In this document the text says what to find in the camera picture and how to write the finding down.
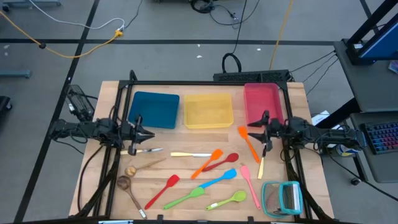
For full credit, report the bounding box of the backlit keyboard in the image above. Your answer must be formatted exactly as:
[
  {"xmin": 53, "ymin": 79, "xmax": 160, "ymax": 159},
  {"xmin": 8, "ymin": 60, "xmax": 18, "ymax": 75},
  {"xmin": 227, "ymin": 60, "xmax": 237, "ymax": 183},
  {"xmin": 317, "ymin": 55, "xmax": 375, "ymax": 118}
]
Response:
[{"xmin": 362, "ymin": 121, "xmax": 398, "ymax": 156}]

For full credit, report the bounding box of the black hanging looped cable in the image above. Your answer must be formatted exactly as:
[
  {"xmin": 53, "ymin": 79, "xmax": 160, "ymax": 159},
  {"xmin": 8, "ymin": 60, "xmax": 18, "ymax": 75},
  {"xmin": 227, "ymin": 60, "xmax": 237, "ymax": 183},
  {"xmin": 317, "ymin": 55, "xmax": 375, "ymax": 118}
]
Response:
[{"xmin": 221, "ymin": 0, "xmax": 249, "ymax": 74}]

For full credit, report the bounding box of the yellow floor cable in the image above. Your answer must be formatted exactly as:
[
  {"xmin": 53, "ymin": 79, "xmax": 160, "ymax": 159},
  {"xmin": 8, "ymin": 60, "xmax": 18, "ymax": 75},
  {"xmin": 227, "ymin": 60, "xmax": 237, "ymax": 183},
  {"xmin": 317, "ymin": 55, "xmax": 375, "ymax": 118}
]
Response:
[{"xmin": 0, "ymin": 9, "xmax": 124, "ymax": 59}]

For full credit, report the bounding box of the pink silicone spatula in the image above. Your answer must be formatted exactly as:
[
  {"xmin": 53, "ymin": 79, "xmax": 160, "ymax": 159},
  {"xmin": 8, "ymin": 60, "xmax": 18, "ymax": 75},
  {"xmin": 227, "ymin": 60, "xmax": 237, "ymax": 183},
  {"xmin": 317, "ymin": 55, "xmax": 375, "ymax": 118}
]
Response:
[{"xmin": 239, "ymin": 164, "xmax": 262, "ymax": 210}]

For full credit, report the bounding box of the teal metal box grater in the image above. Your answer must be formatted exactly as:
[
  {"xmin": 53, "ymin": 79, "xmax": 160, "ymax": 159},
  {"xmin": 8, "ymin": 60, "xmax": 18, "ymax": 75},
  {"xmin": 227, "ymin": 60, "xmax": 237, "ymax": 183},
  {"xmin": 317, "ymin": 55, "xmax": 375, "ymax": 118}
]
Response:
[{"xmin": 261, "ymin": 180, "xmax": 304, "ymax": 218}]

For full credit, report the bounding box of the red silicone spatula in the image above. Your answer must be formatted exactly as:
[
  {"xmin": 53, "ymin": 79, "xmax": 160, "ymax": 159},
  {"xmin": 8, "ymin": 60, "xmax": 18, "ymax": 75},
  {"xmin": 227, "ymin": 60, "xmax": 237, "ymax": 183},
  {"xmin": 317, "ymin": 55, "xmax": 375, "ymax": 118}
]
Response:
[{"xmin": 144, "ymin": 174, "xmax": 181, "ymax": 211}]

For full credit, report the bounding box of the blue silicone spatula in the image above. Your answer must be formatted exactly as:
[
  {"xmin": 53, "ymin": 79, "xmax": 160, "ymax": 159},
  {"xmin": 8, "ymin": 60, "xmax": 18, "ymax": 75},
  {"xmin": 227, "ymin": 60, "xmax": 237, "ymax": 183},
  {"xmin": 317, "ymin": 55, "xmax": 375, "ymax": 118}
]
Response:
[{"xmin": 198, "ymin": 168, "xmax": 238, "ymax": 190}]

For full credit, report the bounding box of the computer monitor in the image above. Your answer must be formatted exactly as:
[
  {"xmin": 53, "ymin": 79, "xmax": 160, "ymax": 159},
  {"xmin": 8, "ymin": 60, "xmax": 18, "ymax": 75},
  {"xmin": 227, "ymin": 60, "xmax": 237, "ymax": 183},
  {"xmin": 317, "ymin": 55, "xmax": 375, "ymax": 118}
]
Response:
[{"xmin": 357, "ymin": 21, "xmax": 398, "ymax": 62}]

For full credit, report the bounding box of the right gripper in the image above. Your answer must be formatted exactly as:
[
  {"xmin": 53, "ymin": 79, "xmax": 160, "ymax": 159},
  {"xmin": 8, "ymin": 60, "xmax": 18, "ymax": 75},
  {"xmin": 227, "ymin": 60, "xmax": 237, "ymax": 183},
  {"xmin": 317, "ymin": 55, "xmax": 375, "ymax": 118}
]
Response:
[{"xmin": 247, "ymin": 110, "xmax": 285, "ymax": 152}]

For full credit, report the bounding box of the grey keyboard desk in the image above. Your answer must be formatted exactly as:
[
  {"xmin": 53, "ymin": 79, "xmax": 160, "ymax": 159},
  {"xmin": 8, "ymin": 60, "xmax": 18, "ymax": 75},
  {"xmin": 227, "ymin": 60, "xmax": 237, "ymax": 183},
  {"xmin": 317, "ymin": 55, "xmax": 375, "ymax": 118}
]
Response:
[{"xmin": 349, "ymin": 111, "xmax": 398, "ymax": 184}]

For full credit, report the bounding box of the black power strip box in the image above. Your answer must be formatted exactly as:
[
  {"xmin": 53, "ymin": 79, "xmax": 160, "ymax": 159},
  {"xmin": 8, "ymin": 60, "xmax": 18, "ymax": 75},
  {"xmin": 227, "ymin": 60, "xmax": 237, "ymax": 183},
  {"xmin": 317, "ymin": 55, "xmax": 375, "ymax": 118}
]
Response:
[{"xmin": 213, "ymin": 69, "xmax": 292, "ymax": 83}]

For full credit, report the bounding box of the black wheeled object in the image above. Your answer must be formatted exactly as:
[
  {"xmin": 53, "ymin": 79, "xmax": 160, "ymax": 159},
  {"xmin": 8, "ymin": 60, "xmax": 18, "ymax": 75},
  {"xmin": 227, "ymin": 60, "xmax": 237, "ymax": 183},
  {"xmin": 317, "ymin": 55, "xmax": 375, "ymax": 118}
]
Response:
[{"xmin": 0, "ymin": 95, "xmax": 13, "ymax": 113}]

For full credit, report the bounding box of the yellow hanging cable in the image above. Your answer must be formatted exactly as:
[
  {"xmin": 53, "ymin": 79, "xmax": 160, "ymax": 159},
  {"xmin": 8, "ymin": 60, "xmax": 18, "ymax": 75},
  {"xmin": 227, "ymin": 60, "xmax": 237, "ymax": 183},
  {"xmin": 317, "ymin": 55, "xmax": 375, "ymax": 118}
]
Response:
[{"xmin": 269, "ymin": 0, "xmax": 295, "ymax": 71}]

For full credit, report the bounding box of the small light wooden spoon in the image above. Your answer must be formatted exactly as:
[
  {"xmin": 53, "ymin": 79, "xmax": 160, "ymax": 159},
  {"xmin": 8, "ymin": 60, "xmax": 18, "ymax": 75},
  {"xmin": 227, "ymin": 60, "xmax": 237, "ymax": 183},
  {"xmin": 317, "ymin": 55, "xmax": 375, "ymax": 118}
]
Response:
[{"xmin": 124, "ymin": 157, "xmax": 167, "ymax": 177}]

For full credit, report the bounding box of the black floor cable bundle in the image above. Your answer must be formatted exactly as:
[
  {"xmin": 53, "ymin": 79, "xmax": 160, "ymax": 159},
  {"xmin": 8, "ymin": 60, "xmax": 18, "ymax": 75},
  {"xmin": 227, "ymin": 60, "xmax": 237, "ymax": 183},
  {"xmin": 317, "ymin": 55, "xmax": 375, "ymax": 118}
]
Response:
[{"xmin": 189, "ymin": 0, "xmax": 261, "ymax": 27}]

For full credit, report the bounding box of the large dark wooden spoon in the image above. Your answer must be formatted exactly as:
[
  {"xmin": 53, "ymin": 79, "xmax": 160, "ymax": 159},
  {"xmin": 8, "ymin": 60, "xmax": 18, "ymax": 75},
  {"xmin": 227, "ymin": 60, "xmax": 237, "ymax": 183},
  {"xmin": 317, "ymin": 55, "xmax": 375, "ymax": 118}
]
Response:
[{"xmin": 116, "ymin": 175, "xmax": 148, "ymax": 220}]

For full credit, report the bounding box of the white labelled bottle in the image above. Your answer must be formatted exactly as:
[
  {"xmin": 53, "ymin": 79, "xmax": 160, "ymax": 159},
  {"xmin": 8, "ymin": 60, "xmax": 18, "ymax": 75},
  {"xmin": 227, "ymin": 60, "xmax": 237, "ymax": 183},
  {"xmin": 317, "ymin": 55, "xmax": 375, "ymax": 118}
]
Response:
[{"xmin": 335, "ymin": 143, "xmax": 361, "ymax": 157}]

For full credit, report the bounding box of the pink translucent plastic bin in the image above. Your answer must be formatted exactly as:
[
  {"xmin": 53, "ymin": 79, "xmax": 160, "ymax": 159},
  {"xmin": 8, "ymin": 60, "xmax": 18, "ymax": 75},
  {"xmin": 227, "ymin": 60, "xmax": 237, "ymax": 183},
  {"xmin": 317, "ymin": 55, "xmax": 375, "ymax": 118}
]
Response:
[{"xmin": 243, "ymin": 82, "xmax": 285, "ymax": 126}]

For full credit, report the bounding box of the green silicone spatula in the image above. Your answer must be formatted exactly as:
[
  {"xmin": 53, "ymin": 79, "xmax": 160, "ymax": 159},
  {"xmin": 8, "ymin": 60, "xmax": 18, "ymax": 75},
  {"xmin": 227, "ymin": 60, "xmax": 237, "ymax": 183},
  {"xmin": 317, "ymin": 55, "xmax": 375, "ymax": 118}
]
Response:
[{"xmin": 162, "ymin": 187, "xmax": 206, "ymax": 211}]

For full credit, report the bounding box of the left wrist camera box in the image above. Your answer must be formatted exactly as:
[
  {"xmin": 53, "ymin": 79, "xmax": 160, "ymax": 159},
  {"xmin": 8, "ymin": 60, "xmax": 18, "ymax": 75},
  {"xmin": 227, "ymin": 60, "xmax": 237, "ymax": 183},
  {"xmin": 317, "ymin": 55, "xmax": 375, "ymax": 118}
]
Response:
[{"xmin": 121, "ymin": 123, "xmax": 135, "ymax": 140}]

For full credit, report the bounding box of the black monitor stand beam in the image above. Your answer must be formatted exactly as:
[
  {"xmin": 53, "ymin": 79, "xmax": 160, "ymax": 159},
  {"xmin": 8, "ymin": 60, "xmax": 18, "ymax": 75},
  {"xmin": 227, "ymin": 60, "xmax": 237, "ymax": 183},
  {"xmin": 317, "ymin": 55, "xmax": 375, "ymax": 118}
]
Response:
[{"xmin": 344, "ymin": 0, "xmax": 398, "ymax": 66}]

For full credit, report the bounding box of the white floor cable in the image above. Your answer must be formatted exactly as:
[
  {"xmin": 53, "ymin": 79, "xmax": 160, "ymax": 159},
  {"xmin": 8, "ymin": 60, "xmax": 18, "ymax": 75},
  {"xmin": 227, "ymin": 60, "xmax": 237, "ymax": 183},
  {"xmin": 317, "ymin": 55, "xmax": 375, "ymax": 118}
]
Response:
[{"xmin": 27, "ymin": 0, "xmax": 126, "ymax": 30}]

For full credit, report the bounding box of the black mesh power supply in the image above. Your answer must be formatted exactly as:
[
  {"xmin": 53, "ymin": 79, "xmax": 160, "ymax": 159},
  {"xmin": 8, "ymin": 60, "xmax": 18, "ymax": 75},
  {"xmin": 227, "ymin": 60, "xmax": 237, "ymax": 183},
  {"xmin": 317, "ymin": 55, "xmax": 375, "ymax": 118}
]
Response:
[{"xmin": 65, "ymin": 84, "xmax": 96, "ymax": 122}]

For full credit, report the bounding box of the orange rounded-head spatula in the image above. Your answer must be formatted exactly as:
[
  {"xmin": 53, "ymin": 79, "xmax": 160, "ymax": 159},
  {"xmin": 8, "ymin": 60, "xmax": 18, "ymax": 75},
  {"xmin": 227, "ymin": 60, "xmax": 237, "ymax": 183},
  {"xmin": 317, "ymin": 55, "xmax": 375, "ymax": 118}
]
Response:
[{"xmin": 190, "ymin": 148, "xmax": 224, "ymax": 180}]

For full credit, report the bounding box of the yellow translucent plastic bin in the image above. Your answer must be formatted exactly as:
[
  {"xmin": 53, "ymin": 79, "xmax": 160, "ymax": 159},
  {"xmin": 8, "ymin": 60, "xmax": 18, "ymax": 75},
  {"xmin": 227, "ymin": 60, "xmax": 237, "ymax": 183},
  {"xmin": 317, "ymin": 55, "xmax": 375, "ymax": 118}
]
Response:
[{"xmin": 183, "ymin": 93, "xmax": 235, "ymax": 130}]

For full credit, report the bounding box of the grey furniture base bar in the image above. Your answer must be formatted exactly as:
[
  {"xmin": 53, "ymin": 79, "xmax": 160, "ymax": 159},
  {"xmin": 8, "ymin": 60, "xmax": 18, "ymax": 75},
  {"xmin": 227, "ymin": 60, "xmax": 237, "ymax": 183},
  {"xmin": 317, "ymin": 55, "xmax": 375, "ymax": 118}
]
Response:
[
  {"xmin": 0, "ymin": 70, "xmax": 32, "ymax": 78},
  {"xmin": 0, "ymin": 0, "xmax": 62, "ymax": 9}
]

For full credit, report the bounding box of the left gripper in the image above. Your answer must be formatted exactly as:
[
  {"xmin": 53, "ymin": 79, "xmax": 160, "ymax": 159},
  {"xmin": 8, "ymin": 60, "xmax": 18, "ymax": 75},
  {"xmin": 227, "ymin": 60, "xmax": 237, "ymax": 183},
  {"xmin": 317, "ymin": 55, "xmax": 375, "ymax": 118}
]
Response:
[{"xmin": 120, "ymin": 114, "xmax": 155, "ymax": 156}]

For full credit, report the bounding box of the cream-handled table knife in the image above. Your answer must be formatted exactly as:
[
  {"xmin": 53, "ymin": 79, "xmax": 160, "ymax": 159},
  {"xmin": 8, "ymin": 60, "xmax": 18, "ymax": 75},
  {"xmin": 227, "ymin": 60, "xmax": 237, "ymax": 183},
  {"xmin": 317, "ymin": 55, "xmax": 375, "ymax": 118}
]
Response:
[
  {"xmin": 120, "ymin": 147, "xmax": 164, "ymax": 156},
  {"xmin": 170, "ymin": 151, "xmax": 213, "ymax": 158},
  {"xmin": 257, "ymin": 144, "xmax": 268, "ymax": 180}
]

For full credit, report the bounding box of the red silicone spoon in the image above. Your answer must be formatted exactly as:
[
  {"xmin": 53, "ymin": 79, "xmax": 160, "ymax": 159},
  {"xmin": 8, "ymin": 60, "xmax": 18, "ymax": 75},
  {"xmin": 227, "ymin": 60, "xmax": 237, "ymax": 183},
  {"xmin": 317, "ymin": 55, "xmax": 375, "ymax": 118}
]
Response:
[{"xmin": 201, "ymin": 152, "xmax": 240, "ymax": 173}]

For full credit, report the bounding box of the black aluminium rig frame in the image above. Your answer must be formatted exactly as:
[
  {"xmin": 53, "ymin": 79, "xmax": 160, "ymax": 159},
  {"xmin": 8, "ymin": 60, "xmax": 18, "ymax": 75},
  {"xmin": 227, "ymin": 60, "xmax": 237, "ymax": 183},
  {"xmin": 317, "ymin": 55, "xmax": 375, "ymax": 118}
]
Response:
[{"xmin": 73, "ymin": 70, "xmax": 335, "ymax": 224}]

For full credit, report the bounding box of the green silicone spoon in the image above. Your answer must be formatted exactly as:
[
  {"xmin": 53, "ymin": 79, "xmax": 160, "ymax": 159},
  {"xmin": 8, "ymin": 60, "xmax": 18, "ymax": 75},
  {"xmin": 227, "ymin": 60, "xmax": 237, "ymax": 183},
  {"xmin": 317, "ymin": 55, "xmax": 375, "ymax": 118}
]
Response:
[{"xmin": 205, "ymin": 190, "xmax": 248, "ymax": 212}]

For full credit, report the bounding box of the thin black desk cable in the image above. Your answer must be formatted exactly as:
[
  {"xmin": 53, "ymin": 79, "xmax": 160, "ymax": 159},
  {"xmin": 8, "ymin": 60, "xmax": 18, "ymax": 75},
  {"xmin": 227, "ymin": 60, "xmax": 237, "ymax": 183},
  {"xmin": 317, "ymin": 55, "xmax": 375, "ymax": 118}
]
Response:
[{"xmin": 289, "ymin": 49, "xmax": 338, "ymax": 74}]

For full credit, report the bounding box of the orange angled-head spatula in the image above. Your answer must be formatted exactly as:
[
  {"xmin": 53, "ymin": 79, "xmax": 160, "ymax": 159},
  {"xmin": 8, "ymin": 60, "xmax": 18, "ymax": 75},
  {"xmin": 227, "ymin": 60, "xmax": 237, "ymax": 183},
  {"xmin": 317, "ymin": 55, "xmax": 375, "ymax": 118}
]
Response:
[{"xmin": 238, "ymin": 125, "xmax": 261, "ymax": 164}]

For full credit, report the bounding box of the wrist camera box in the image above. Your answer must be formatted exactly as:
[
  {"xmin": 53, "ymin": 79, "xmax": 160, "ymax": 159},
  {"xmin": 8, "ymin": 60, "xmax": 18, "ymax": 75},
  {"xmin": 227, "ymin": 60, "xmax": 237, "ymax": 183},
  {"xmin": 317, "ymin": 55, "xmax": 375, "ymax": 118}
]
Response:
[
  {"xmin": 269, "ymin": 119, "xmax": 282, "ymax": 138},
  {"xmin": 121, "ymin": 123, "xmax": 135, "ymax": 140}
]

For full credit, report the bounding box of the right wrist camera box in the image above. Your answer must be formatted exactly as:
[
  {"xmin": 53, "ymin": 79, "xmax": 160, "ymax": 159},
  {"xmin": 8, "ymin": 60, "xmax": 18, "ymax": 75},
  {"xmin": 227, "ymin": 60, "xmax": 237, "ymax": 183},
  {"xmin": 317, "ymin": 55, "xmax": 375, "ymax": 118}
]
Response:
[{"xmin": 269, "ymin": 119, "xmax": 282, "ymax": 138}]

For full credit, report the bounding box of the white paper sheet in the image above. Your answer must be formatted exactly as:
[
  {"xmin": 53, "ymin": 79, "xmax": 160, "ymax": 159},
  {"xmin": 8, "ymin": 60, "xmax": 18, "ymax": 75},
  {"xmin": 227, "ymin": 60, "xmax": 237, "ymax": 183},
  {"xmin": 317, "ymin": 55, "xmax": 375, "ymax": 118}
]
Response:
[{"xmin": 310, "ymin": 110, "xmax": 331, "ymax": 127}]

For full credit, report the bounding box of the blue plastic bin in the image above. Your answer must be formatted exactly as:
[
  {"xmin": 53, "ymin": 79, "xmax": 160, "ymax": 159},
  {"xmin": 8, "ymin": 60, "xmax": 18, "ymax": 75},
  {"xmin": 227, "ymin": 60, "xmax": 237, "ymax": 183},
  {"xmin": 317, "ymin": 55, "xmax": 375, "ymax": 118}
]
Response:
[{"xmin": 127, "ymin": 91, "xmax": 181, "ymax": 130}]

